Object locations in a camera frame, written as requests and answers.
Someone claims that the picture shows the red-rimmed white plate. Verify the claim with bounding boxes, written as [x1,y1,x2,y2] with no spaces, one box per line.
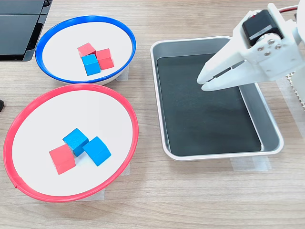
[3,83,140,203]

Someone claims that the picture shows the black flat device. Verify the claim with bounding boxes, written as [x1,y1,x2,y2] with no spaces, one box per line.
[0,0,53,62]

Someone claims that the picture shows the red black white servo cable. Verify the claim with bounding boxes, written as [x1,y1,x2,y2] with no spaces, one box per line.
[277,5,300,14]

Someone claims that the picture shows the pale perforated base plate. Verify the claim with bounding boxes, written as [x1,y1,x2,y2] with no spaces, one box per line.
[285,73,305,112]

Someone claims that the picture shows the small red cube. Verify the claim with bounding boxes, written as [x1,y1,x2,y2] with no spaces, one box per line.
[95,48,115,71]
[49,144,76,175]
[77,42,97,58]

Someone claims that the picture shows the small blue cube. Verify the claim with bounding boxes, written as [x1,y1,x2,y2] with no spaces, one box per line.
[62,128,90,157]
[82,136,112,167]
[81,53,101,76]

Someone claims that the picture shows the black tray mat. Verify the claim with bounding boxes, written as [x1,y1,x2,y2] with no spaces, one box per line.
[156,52,262,157]

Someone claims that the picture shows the steel tray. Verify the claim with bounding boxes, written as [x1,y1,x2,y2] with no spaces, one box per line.
[150,35,285,162]

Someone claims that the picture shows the blue-rimmed white plate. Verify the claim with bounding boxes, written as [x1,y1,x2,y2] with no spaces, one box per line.
[35,15,137,86]

